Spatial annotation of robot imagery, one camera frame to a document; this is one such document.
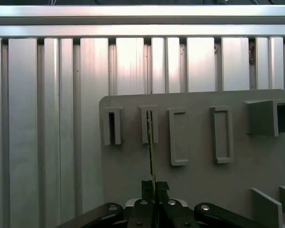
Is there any green RAM stick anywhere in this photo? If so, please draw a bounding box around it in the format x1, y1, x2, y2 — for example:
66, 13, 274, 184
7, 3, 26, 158
146, 111, 157, 190

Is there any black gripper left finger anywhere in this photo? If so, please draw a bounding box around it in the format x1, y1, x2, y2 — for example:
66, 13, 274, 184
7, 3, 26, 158
53, 180, 157, 228

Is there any grey parts rack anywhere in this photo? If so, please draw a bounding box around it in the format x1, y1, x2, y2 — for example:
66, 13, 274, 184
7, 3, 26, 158
99, 89, 285, 228

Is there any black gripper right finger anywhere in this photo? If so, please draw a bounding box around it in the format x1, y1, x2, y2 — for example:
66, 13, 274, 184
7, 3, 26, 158
157, 181, 262, 228

